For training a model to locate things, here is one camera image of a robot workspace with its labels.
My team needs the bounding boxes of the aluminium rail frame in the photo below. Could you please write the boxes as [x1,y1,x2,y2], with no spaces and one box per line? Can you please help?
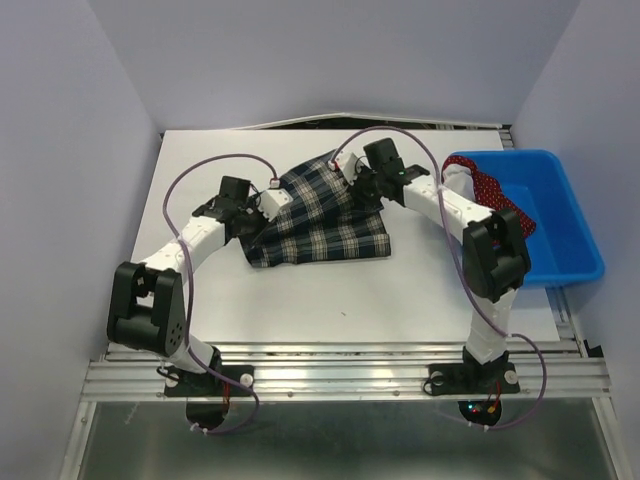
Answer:
[60,289,633,479]

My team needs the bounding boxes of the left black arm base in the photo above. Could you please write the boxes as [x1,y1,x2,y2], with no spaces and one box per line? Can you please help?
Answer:
[156,365,254,435]

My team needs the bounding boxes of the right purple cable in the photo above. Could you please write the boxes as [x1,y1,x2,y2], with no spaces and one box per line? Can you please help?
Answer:
[332,125,551,432]

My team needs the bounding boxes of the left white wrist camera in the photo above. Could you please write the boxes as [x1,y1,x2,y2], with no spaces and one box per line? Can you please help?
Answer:
[257,189,293,222]

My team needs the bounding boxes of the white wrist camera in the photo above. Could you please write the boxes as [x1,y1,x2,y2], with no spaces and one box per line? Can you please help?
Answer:
[327,151,372,186]
[257,189,293,222]

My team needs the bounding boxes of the red polka dot skirt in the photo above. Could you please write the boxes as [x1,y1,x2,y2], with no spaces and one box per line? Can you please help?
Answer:
[441,155,537,238]

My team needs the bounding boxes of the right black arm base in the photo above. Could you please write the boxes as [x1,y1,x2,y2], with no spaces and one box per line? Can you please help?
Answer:
[422,363,520,427]

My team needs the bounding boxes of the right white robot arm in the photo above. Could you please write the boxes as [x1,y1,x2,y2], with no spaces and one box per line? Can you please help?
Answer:
[330,138,531,390]

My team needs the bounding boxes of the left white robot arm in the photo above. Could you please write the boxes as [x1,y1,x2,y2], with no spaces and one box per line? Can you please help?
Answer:
[106,176,267,394]

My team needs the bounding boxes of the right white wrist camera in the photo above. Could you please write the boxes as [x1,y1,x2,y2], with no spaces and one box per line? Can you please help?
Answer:
[327,151,372,186]

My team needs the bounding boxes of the navy plaid pleated skirt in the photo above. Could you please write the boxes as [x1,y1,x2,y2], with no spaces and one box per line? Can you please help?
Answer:
[241,152,392,268]

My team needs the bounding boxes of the blue plastic bin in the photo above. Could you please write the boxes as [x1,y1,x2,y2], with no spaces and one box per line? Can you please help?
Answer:
[452,150,605,288]

